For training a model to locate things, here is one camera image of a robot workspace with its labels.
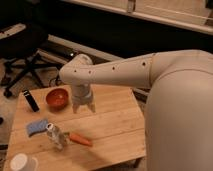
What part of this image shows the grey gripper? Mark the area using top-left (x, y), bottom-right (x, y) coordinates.
top-left (71, 84), bottom-right (96, 114)

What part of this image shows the white ceramic cup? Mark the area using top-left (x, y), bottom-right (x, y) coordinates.
top-left (10, 153), bottom-right (38, 171)

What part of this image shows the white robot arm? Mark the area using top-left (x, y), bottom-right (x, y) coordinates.
top-left (59, 49), bottom-right (213, 171)

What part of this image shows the black eraser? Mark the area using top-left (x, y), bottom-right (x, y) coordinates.
top-left (23, 90), bottom-right (39, 112)

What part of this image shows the red bowl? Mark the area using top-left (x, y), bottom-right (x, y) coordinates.
top-left (46, 88), bottom-right (69, 109)

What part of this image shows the orange carrot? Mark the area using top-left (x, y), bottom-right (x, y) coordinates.
top-left (69, 133), bottom-right (93, 147)

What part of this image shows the clear plastic bottle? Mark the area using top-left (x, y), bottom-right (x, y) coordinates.
top-left (46, 123), bottom-right (67, 150)

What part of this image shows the wooden table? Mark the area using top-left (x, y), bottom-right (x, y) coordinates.
top-left (6, 85), bottom-right (146, 171)

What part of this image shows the black office chair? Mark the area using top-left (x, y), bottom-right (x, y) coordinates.
top-left (0, 23), bottom-right (62, 98)

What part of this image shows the grey metal rail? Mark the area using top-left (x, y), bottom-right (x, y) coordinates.
top-left (38, 34), bottom-right (151, 98)

